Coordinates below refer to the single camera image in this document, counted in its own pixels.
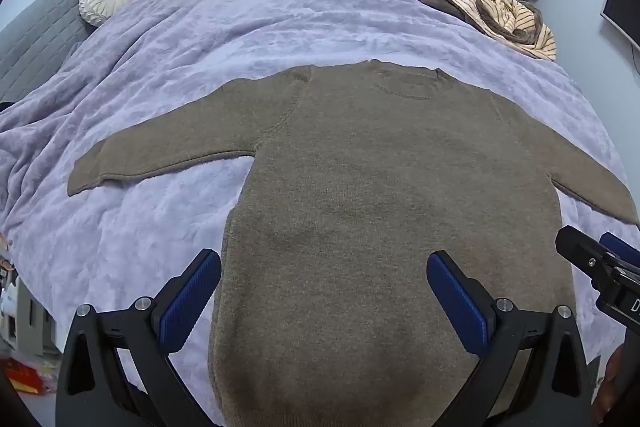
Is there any white cluttered cabinet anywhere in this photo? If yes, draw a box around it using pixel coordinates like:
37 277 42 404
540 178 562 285
0 274 57 358

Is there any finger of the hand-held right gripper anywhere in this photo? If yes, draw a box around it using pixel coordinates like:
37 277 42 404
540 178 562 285
600 232 640 268
556 226 608 280

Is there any lilac fleece blanket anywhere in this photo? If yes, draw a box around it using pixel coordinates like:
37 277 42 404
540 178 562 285
0 0 632 427

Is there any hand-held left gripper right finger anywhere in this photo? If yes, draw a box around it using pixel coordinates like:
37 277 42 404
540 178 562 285
426 250 593 427

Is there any grey quilted headboard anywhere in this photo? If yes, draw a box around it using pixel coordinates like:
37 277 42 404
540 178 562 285
0 0 163 105

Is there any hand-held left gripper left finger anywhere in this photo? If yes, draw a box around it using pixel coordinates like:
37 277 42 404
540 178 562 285
55 248 222 427

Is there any brown striped crumpled blanket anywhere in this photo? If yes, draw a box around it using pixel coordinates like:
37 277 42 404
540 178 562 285
359 0 557 62

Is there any red flat box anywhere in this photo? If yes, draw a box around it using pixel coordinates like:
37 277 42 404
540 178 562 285
4 357 57 397

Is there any brown knit sweater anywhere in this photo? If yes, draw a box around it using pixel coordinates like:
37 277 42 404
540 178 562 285
66 59 640 427

